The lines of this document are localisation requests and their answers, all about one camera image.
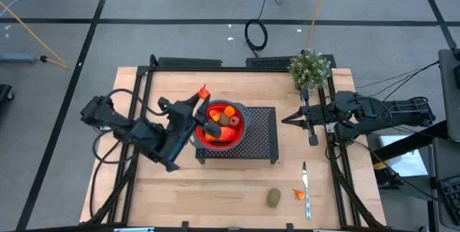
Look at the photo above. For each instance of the brown toy kiwi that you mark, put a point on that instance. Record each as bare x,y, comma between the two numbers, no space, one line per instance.
274,197
224,120

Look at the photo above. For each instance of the black aluminium table frame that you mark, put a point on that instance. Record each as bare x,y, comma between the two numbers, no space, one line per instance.
233,69

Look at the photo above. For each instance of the silver aluminium bar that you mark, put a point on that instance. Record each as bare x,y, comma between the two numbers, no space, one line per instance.
133,230

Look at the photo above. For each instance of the black equipment base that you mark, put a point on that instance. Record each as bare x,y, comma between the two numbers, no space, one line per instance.
5,92

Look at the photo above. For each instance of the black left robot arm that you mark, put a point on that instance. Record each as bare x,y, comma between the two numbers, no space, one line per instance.
118,124

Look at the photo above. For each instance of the orange toy tangerine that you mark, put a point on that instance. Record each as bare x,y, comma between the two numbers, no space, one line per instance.
229,111

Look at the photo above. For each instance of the black perforated box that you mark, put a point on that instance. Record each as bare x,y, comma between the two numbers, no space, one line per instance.
267,62

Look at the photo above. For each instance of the red grey collapsible colander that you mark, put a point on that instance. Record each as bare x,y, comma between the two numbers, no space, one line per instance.
242,131

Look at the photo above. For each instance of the black perforated metal stand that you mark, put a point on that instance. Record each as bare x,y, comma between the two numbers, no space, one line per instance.
262,135

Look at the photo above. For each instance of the dark red toy fruit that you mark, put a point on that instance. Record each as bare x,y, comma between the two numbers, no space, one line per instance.
234,121

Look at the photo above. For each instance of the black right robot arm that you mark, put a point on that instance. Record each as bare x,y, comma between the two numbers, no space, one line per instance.
388,115

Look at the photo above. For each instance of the black frame clamp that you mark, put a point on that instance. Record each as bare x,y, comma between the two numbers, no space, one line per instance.
185,225
289,227

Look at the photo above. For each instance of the black flat box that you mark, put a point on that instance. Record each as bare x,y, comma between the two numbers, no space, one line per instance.
188,62

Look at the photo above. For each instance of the small orange-red toy peach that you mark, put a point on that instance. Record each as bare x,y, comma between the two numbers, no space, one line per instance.
203,93
215,115
299,194

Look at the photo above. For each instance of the grey metal floor bar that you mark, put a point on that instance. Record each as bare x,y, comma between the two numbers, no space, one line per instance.
18,58

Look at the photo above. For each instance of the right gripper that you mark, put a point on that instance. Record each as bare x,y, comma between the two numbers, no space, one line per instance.
323,117

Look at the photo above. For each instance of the white sheet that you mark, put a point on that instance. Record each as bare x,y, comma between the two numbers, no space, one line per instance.
406,160

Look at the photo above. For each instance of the green potted plant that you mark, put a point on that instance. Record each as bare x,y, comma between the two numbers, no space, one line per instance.
309,70

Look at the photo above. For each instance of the black diagonal beam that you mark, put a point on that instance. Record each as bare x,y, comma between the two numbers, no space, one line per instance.
395,147

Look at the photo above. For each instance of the grey cabinet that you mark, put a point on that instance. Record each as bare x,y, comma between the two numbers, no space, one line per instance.
449,88

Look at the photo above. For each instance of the silver table knife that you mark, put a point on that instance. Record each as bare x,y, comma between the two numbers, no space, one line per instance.
306,189

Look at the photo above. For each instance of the black keyboard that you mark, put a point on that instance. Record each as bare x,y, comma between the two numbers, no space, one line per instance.
451,196

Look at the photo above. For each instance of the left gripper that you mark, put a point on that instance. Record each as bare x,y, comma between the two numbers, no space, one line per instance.
179,128

